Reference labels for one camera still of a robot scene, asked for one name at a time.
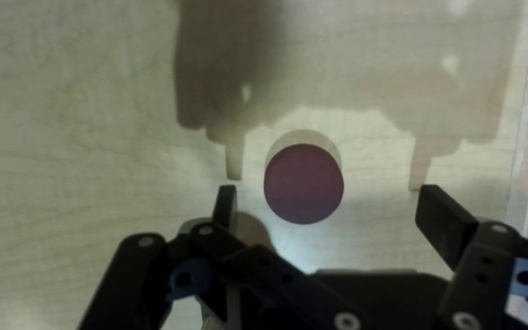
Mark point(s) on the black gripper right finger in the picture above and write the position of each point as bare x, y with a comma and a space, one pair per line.
445, 222

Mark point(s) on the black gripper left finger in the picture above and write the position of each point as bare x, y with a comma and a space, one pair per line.
225, 211

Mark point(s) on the dark red round lid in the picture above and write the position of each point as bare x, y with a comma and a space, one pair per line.
304, 184

